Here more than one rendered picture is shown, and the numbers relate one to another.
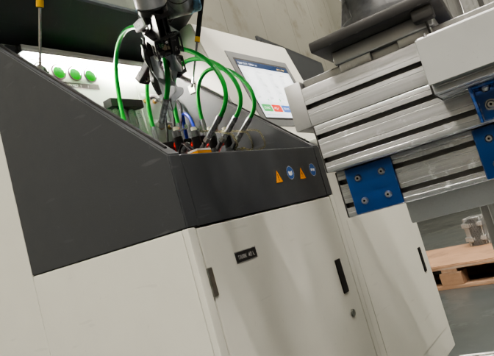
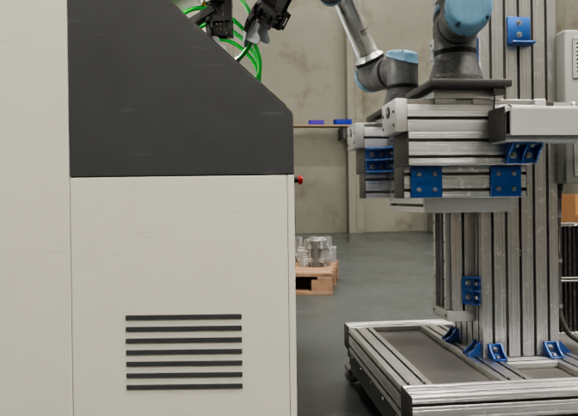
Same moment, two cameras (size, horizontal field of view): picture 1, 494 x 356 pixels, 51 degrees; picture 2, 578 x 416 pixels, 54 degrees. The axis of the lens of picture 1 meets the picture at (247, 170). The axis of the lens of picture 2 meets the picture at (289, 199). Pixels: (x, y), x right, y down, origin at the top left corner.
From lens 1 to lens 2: 98 cm
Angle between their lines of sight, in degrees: 35
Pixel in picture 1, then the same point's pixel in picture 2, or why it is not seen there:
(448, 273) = not seen: hidden behind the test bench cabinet
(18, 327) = (24, 226)
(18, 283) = (40, 180)
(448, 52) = (525, 121)
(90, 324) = (144, 235)
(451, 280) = not seen: hidden behind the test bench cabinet
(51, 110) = (161, 28)
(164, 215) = (273, 158)
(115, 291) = (191, 211)
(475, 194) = (465, 204)
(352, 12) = (453, 70)
